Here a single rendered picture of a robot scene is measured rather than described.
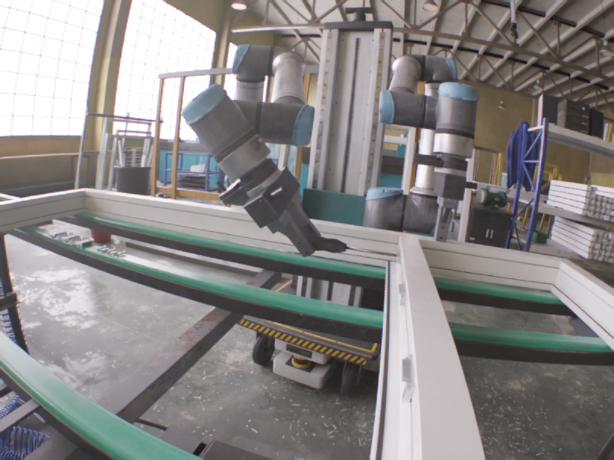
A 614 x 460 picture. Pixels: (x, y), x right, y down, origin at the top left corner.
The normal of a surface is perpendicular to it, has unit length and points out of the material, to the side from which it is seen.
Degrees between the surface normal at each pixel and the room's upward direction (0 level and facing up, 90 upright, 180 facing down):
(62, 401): 0
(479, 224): 90
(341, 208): 90
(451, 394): 0
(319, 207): 90
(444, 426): 0
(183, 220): 90
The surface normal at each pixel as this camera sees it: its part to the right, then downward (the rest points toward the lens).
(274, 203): 0.78, -0.38
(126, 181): 0.16, 0.30
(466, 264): -0.24, 0.19
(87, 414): 0.10, -0.97
